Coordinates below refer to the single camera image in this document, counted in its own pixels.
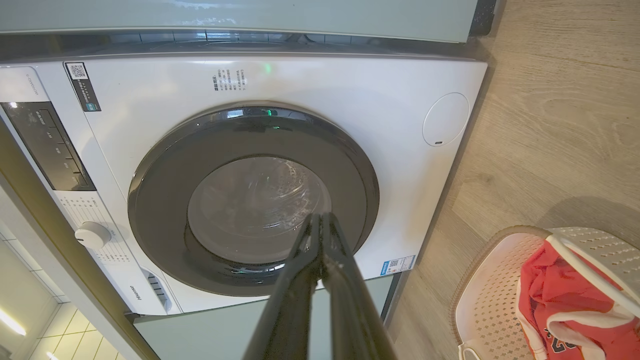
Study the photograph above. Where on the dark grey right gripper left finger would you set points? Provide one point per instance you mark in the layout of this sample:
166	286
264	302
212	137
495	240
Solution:
287	305

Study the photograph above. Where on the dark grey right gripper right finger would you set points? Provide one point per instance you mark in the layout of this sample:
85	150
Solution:
352	310

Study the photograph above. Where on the pink perforated laundry basket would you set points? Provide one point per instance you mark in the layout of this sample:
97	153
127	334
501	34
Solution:
492	300

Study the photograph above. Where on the blue energy label sticker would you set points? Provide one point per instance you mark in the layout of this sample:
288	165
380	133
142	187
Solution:
397	265

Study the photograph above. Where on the round dark washing machine door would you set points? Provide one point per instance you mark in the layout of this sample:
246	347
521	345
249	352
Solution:
165	200

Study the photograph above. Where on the white program dial knob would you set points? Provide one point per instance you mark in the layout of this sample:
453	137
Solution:
92	235

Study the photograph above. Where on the red and white jersey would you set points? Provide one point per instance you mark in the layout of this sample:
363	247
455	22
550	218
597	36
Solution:
560	295

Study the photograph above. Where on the round white filter cover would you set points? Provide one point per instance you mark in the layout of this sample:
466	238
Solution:
446	119

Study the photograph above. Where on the white front-load washing machine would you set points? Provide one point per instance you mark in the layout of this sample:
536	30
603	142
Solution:
350	95

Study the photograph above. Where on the black washer control panel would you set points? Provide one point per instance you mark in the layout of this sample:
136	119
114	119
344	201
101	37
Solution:
47	145

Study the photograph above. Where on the pale green right cabinet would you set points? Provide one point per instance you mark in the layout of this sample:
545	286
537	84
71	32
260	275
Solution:
250	15

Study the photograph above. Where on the black QR code sticker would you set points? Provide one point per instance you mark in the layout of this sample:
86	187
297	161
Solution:
82	86

